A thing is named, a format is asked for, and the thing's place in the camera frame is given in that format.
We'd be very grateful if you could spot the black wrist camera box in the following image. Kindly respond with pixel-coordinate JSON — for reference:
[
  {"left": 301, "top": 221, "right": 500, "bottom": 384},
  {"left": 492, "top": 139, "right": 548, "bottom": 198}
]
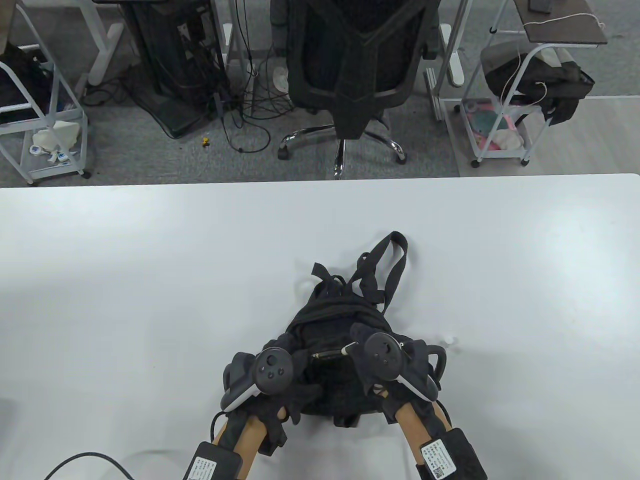
[
  {"left": 415, "top": 427, "right": 488, "bottom": 480},
  {"left": 184, "top": 441, "right": 242, "bottom": 480}
]

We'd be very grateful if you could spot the black fabric bundle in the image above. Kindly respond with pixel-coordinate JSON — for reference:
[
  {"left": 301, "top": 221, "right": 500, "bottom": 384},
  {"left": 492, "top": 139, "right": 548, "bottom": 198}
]
[{"left": 0, "top": 44, "right": 57, "bottom": 126}]

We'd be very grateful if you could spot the person's left hand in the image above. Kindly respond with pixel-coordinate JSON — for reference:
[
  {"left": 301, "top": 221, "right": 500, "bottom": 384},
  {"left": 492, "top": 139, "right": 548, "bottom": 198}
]
[{"left": 257, "top": 339, "right": 325, "bottom": 427}]

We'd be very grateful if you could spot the black bag on cart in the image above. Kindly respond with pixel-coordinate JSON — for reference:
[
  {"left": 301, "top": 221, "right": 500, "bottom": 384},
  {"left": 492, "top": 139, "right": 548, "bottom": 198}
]
[{"left": 484, "top": 42, "right": 597, "bottom": 127}]

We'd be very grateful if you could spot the person's right forearm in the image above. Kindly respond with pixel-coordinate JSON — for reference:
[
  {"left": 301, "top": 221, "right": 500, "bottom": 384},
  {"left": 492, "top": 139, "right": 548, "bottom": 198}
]
[{"left": 382, "top": 394, "right": 453, "bottom": 453}]

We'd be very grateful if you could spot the bundle of black floor cables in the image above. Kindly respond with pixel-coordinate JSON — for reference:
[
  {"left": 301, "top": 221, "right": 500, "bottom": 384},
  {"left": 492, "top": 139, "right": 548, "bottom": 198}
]
[{"left": 215, "top": 0, "right": 297, "bottom": 154}]

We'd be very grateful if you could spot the thin white cord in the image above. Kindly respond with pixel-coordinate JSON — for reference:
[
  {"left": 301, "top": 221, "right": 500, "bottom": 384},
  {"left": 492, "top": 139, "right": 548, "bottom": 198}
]
[{"left": 492, "top": 12, "right": 607, "bottom": 103}]

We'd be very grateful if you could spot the white desk leg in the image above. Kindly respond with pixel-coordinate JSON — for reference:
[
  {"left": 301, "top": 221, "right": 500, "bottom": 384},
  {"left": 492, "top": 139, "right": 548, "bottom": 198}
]
[
  {"left": 439, "top": 0, "right": 473, "bottom": 87},
  {"left": 75, "top": 0, "right": 127, "bottom": 89}
]

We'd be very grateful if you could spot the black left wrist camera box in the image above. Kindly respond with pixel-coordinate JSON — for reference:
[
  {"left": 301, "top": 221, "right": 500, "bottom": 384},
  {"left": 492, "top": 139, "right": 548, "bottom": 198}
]
[{"left": 184, "top": 441, "right": 242, "bottom": 480}]

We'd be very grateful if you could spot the black controller on left glove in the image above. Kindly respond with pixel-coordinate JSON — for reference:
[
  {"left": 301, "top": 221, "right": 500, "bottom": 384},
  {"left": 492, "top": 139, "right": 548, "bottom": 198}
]
[{"left": 220, "top": 348, "right": 296, "bottom": 413}]

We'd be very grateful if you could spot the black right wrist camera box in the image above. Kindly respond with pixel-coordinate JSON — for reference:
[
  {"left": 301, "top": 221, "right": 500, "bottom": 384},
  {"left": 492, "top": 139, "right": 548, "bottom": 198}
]
[{"left": 415, "top": 427, "right": 488, "bottom": 480}]

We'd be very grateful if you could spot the white cart with brown top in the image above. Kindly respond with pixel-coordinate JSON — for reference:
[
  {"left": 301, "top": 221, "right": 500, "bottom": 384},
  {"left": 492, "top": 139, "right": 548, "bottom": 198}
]
[{"left": 457, "top": 0, "right": 609, "bottom": 168}]

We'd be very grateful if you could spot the black controller on right glove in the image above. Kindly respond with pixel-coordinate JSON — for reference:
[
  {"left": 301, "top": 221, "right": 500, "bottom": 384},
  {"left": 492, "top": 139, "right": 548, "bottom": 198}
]
[{"left": 362, "top": 332, "right": 449, "bottom": 403}]

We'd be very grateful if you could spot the white metal rolling cart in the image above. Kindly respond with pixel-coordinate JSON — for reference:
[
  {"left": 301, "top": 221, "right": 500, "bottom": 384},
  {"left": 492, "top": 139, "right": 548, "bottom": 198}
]
[{"left": 0, "top": 0, "right": 93, "bottom": 186}]

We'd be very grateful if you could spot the person's right hand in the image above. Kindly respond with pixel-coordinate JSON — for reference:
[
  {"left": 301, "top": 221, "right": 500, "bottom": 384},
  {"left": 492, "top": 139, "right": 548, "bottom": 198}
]
[{"left": 349, "top": 321, "right": 401, "bottom": 401}]

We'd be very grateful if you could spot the white crumpled cloth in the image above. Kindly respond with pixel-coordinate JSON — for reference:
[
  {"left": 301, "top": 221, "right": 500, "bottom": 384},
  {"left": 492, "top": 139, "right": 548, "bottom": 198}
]
[{"left": 32, "top": 120, "right": 82, "bottom": 152}]

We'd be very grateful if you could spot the black computer tower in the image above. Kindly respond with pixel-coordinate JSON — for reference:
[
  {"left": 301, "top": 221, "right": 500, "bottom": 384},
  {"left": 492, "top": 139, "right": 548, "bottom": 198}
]
[{"left": 119, "top": 0, "right": 227, "bottom": 139}]

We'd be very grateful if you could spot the black mesh office chair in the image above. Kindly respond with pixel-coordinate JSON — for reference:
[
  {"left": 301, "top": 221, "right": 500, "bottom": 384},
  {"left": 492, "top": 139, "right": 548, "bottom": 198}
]
[{"left": 270, "top": 0, "right": 442, "bottom": 179}]

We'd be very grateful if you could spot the black cable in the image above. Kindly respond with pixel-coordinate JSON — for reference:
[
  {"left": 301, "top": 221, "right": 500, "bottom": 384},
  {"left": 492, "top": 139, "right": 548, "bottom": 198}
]
[{"left": 44, "top": 452, "right": 136, "bottom": 480}]

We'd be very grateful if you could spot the black pen with white tip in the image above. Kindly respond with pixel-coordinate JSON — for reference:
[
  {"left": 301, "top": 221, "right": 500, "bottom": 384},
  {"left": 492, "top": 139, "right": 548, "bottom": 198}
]
[{"left": 311, "top": 342, "right": 360, "bottom": 360}]

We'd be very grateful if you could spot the person's left forearm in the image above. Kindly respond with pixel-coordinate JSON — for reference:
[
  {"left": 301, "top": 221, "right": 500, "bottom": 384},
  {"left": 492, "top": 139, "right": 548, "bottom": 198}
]
[{"left": 212, "top": 410, "right": 282, "bottom": 480}]

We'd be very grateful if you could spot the black controller on glove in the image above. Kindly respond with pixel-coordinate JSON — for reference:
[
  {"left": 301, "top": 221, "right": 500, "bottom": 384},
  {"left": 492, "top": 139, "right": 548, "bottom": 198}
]
[
  {"left": 220, "top": 348, "right": 296, "bottom": 413},
  {"left": 362, "top": 332, "right": 449, "bottom": 403}
]

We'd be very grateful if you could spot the black fabric backpack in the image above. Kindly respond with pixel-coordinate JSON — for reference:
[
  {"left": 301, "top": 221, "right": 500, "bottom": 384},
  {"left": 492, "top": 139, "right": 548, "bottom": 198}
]
[{"left": 262, "top": 231, "right": 408, "bottom": 429}]

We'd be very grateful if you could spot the pink and teal cloth pile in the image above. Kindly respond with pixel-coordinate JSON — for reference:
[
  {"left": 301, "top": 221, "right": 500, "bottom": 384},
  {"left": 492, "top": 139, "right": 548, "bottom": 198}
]
[{"left": 462, "top": 97, "right": 532, "bottom": 151}]

